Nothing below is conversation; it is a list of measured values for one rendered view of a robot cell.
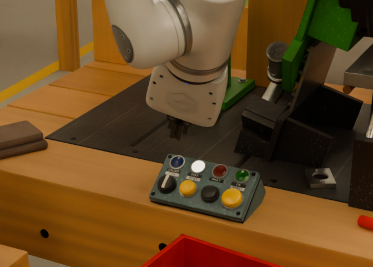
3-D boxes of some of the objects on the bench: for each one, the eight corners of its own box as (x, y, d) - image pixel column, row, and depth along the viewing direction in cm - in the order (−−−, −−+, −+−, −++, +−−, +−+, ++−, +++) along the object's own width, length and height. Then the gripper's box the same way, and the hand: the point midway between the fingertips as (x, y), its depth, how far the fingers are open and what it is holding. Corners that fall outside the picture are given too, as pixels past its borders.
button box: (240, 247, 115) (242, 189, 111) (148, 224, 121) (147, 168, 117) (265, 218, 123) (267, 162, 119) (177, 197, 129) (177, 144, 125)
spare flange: (336, 187, 124) (336, 183, 124) (310, 188, 124) (310, 184, 124) (329, 172, 129) (329, 167, 129) (304, 172, 129) (304, 168, 129)
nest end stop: (274, 142, 136) (273, 129, 131) (242, 128, 137) (240, 114, 133) (277, 136, 136) (276, 123, 131) (245, 122, 138) (244, 109, 133)
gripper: (259, 52, 104) (233, 128, 119) (150, 14, 105) (138, 95, 120) (243, 96, 100) (218, 169, 115) (130, 56, 101) (120, 134, 116)
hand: (179, 124), depth 116 cm, fingers closed
